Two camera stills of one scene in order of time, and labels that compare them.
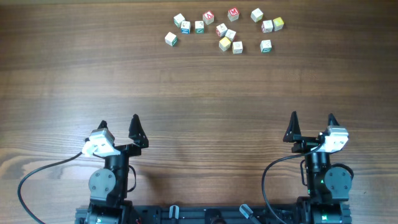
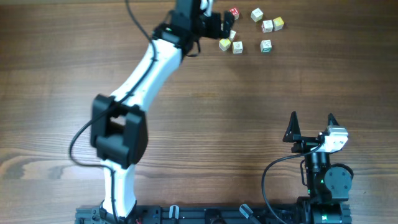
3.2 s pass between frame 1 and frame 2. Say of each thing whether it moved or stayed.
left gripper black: moved
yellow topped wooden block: stayed
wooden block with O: stayed
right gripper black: stayed
